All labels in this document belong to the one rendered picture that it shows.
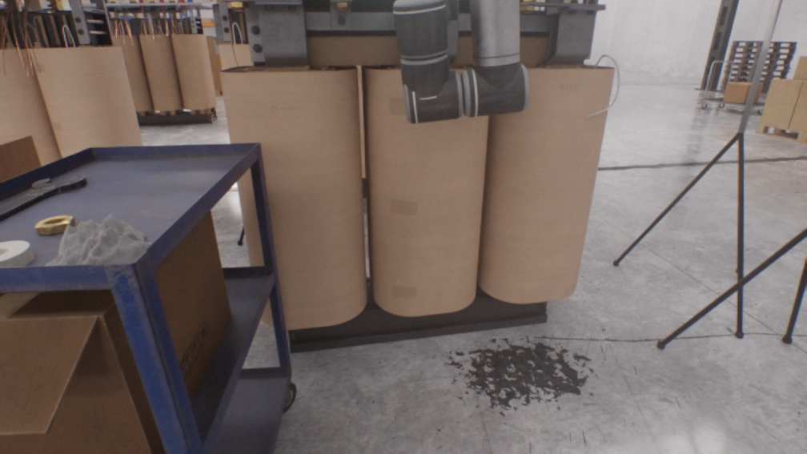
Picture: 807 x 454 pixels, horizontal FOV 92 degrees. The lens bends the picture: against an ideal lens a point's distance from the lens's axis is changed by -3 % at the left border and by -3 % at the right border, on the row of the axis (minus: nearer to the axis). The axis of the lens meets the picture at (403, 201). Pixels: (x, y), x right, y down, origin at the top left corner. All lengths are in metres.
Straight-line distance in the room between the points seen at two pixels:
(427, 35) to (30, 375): 0.81
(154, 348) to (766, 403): 1.86
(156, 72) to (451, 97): 6.35
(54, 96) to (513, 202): 2.83
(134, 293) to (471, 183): 1.04
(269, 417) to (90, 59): 2.55
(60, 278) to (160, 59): 6.47
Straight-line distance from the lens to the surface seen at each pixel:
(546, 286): 1.67
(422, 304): 1.52
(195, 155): 1.18
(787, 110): 7.35
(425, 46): 0.88
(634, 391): 1.77
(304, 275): 1.41
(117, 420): 0.80
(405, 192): 1.31
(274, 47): 1.25
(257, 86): 1.23
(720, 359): 2.09
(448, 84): 0.91
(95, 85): 3.28
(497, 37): 0.91
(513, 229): 1.51
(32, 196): 1.03
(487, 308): 1.80
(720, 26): 14.15
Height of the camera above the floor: 1.15
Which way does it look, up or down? 22 degrees down
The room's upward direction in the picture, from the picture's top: straight up
